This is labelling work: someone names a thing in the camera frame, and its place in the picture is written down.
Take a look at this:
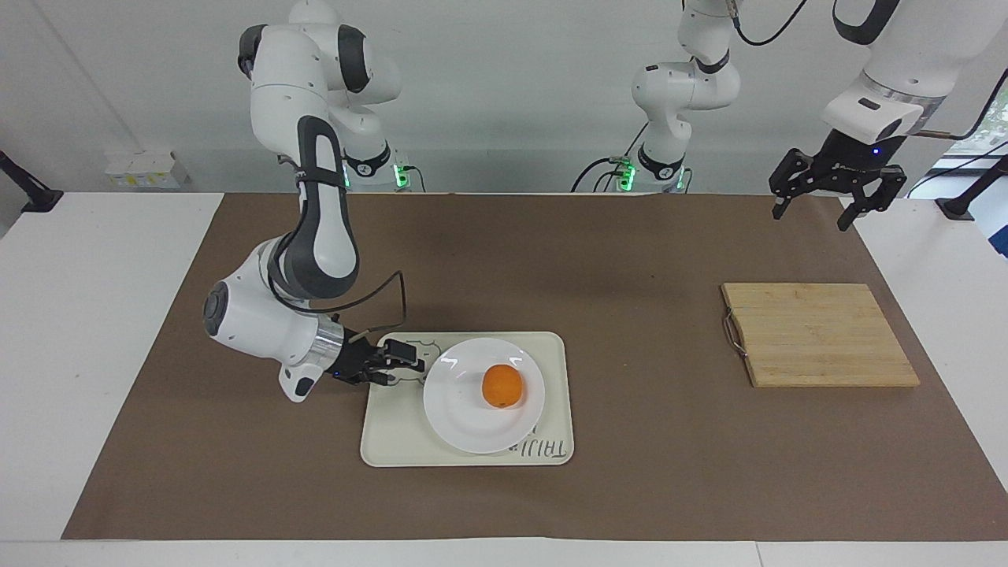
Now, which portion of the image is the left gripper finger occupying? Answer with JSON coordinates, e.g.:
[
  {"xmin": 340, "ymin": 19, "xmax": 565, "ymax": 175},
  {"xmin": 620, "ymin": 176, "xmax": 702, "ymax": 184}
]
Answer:
[
  {"xmin": 836, "ymin": 165, "xmax": 907, "ymax": 232},
  {"xmin": 769, "ymin": 149, "xmax": 824, "ymax": 221}
]

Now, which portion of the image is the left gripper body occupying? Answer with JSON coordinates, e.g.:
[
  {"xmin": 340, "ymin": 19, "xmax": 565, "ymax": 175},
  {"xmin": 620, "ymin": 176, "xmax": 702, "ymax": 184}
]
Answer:
[{"xmin": 813, "ymin": 129, "xmax": 909, "ymax": 191}]

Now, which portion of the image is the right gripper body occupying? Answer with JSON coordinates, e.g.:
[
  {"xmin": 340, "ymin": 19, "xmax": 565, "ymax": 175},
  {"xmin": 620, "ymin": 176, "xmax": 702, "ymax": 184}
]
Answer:
[{"xmin": 328, "ymin": 315, "xmax": 384, "ymax": 387}]

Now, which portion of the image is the white round plate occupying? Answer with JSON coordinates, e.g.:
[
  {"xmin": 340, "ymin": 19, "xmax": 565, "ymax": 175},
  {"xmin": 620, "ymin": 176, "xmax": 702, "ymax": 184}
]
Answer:
[{"xmin": 423, "ymin": 337, "xmax": 547, "ymax": 456}]

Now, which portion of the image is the orange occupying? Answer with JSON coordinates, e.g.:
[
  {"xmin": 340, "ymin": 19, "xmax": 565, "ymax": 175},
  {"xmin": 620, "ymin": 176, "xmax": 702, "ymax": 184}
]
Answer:
[{"xmin": 481, "ymin": 363, "xmax": 525, "ymax": 410}]

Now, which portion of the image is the cream plastic tray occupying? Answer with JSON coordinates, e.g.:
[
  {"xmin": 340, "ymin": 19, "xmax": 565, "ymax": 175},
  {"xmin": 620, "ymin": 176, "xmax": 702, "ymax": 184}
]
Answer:
[{"xmin": 360, "ymin": 331, "xmax": 576, "ymax": 469}]

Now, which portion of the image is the black stand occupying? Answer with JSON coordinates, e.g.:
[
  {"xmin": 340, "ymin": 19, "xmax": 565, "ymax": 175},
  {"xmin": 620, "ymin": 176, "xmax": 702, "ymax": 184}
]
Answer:
[
  {"xmin": 0, "ymin": 150, "xmax": 65, "ymax": 214},
  {"xmin": 936, "ymin": 154, "xmax": 1008, "ymax": 222}
]

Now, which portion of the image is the bamboo cutting board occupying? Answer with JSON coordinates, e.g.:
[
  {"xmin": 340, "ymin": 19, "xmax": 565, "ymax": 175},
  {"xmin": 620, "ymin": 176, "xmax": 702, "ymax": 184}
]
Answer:
[{"xmin": 720, "ymin": 282, "xmax": 921, "ymax": 389}]

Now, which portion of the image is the black cable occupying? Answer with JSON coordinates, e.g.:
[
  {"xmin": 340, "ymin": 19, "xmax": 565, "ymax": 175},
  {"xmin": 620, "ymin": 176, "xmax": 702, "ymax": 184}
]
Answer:
[
  {"xmin": 913, "ymin": 69, "xmax": 1008, "ymax": 143},
  {"xmin": 268, "ymin": 236, "xmax": 408, "ymax": 335},
  {"xmin": 729, "ymin": 0, "xmax": 810, "ymax": 47},
  {"xmin": 570, "ymin": 120, "xmax": 653, "ymax": 195},
  {"xmin": 906, "ymin": 140, "xmax": 1008, "ymax": 199}
]

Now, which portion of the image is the white wall outlet box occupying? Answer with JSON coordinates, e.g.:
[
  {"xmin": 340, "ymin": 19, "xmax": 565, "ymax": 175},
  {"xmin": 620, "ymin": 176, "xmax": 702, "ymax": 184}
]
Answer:
[{"xmin": 104, "ymin": 150, "xmax": 191, "ymax": 191}]

